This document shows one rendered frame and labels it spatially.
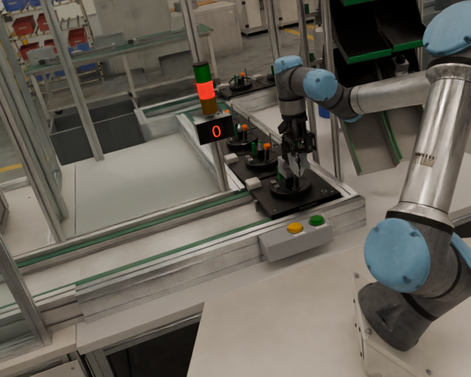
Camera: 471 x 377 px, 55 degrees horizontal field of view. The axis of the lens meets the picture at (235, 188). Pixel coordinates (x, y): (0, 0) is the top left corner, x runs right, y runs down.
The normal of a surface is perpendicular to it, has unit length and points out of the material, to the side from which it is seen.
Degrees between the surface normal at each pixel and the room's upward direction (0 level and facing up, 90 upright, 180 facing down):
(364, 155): 45
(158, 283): 90
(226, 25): 90
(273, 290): 0
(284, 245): 90
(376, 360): 90
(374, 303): 31
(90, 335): 0
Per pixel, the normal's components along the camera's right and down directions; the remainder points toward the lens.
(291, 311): -0.18, -0.87
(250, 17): 0.24, 0.42
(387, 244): -0.79, -0.17
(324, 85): 0.50, 0.32
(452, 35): -0.70, -0.42
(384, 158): -0.02, -0.30
